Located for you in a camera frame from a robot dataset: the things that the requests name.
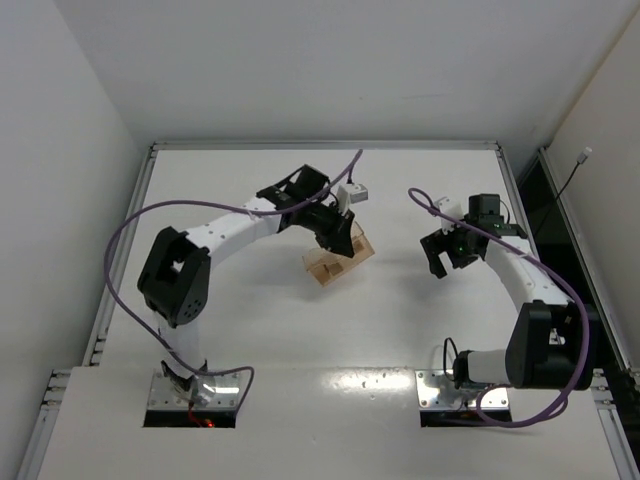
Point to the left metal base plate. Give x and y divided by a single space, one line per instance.
216 394

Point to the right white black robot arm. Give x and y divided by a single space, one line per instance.
554 341

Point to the aluminium table frame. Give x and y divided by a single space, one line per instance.
334 396

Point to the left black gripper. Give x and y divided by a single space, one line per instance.
333 231

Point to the wooden block tray box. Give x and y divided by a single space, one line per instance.
327 267

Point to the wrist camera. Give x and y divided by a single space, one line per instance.
449 212
349 194

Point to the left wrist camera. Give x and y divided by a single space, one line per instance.
349 194

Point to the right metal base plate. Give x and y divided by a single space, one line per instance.
437 393

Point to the metal base plate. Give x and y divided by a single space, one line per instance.
437 393
216 394

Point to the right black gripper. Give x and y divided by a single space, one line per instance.
445 245

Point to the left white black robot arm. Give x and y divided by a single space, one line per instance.
175 278

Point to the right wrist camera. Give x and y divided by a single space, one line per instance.
449 212

